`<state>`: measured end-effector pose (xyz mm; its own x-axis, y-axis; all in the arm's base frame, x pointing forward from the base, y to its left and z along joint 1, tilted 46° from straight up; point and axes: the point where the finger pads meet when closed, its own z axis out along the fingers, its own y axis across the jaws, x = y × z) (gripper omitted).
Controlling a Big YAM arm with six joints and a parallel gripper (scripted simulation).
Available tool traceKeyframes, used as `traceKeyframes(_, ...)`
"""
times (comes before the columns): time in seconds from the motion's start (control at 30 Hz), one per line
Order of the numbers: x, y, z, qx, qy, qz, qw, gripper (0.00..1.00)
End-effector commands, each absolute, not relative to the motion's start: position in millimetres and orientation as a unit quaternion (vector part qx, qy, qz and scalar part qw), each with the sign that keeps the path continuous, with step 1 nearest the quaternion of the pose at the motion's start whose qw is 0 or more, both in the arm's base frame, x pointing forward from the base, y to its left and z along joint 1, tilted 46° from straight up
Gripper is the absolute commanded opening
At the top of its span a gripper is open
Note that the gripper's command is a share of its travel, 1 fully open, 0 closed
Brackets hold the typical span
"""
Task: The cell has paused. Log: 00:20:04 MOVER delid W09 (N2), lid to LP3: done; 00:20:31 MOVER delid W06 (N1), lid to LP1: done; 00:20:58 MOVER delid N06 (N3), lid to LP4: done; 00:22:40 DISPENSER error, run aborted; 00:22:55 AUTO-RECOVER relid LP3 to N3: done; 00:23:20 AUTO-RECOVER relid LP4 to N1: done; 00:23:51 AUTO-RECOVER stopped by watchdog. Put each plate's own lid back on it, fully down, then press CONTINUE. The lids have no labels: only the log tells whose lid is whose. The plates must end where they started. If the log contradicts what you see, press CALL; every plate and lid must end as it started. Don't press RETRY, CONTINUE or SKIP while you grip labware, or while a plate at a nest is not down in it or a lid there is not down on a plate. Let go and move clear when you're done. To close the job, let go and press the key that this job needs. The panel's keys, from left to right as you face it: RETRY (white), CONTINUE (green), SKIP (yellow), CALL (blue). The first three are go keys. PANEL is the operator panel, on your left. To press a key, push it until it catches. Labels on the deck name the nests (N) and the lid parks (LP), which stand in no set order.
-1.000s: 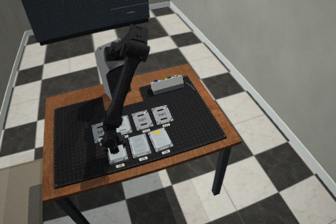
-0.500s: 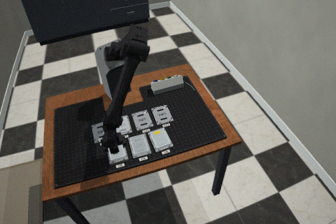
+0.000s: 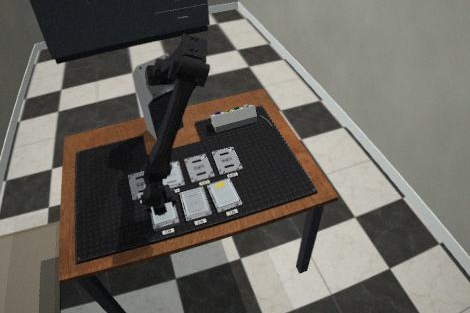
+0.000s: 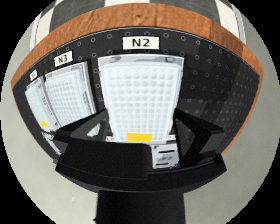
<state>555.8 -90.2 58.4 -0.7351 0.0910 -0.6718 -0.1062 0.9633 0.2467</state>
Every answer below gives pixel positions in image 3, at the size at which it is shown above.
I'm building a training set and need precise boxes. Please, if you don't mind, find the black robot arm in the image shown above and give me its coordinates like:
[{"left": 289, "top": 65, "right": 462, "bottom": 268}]
[{"left": 143, "top": 33, "right": 210, "bottom": 216}]

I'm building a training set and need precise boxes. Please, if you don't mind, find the white plate lid with yellow tape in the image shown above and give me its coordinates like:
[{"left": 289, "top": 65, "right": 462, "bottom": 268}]
[
  {"left": 209, "top": 178, "right": 240, "bottom": 208},
  {"left": 163, "top": 162, "right": 182, "bottom": 187}
]

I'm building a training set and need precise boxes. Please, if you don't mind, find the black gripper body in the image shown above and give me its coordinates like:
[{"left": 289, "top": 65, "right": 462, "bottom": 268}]
[{"left": 141, "top": 184, "right": 177, "bottom": 205}]

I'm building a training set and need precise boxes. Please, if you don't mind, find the white control panel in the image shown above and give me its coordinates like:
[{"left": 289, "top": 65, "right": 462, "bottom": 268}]
[{"left": 210, "top": 105, "right": 273, "bottom": 133}]

